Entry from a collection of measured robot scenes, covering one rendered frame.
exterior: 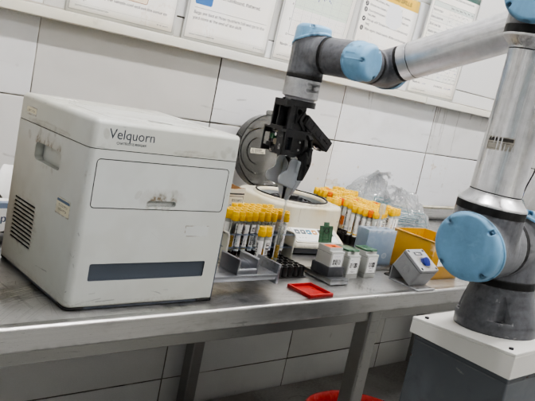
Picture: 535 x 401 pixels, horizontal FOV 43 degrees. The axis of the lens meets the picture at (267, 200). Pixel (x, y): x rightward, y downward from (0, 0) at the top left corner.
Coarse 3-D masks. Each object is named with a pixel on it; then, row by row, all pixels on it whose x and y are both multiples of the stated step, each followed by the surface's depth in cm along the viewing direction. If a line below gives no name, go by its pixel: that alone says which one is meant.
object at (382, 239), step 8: (360, 232) 170; (368, 232) 168; (376, 232) 169; (384, 232) 171; (392, 232) 173; (360, 240) 170; (368, 240) 168; (376, 240) 170; (384, 240) 172; (392, 240) 173; (376, 248) 171; (384, 248) 172; (392, 248) 174; (384, 256) 173; (384, 264) 174
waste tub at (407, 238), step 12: (396, 228) 178; (408, 228) 182; (420, 228) 186; (396, 240) 178; (408, 240) 175; (420, 240) 173; (432, 240) 185; (396, 252) 178; (432, 252) 170; (444, 276) 176
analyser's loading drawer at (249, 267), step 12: (240, 252) 134; (228, 264) 129; (240, 264) 134; (252, 264) 131; (264, 264) 137; (276, 264) 134; (216, 276) 124; (228, 276) 126; (240, 276) 128; (252, 276) 130; (264, 276) 132; (276, 276) 134
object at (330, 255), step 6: (318, 246) 152; (324, 246) 151; (330, 246) 151; (336, 246) 152; (318, 252) 152; (324, 252) 151; (330, 252) 149; (336, 252) 150; (342, 252) 151; (318, 258) 152; (324, 258) 151; (330, 258) 149; (336, 258) 150; (342, 258) 152; (324, 264) 151; (330, 264) 150; (336, 264) 151
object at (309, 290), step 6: (306, 282) 144; (294, 288) 139; (300, 288) 141; (306, 288) 142; (312, 288) 143; (318, 288) 143; (306, 294) 136; (312, 294) 136; (318, 294) 137; (324, 294) 138; (330, 294) 140
